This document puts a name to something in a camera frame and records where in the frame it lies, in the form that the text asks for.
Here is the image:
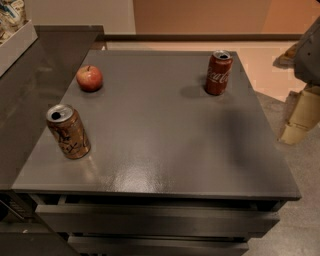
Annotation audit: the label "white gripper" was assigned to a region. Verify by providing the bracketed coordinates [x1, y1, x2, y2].
[279, 16, 320, 145]

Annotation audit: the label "red coke can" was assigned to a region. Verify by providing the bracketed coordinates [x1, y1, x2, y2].
[205, 50, 233, 96]

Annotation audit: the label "red apple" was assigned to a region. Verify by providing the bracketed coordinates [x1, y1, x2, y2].
[76, 65, 103, 92]

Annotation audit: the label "brown gold soda can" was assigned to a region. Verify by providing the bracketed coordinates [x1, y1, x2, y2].
[46, 104, 91, 159]

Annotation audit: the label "grey drawer cabinet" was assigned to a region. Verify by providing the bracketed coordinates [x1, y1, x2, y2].
[14, 50, 300, 245]

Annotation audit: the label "upper grey drawer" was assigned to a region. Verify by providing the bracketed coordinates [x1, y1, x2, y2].
[36, 204, 279, 237]

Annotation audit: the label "grey drawer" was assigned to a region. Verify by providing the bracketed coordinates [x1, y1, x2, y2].
[36, 204, 279, 237]
[68, 236, 249, 256]

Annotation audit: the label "lower grey drawer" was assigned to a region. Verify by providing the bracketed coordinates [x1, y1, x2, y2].
[68, 236, 249, 256]

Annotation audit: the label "white snack box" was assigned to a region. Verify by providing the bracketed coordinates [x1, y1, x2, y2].
[0, 20, 38, 77]

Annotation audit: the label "snack bags in box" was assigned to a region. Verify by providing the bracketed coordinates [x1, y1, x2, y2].
[0, 0, 27, 44]

